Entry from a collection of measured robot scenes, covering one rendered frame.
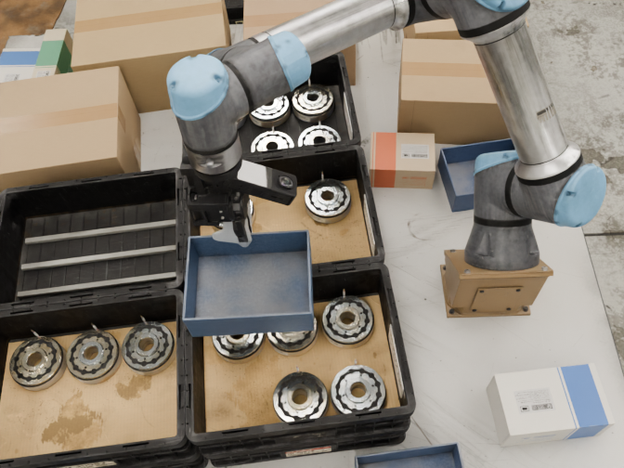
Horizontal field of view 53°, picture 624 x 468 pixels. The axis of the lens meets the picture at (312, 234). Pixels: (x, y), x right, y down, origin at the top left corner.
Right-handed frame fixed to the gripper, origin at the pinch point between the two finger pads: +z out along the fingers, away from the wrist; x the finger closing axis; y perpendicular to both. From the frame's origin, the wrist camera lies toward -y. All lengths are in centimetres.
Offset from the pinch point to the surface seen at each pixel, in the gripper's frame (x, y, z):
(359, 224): -22.9, -19.5, 27.6
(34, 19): -204, 133, 97
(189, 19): -84, 24, 16
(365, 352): 7.0, -19.5, 29.7
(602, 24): -186, -136, 99
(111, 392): 14.5, 30.0, 30.3
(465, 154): -50, -47, 35
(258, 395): 15.3, 1.2, 30.3
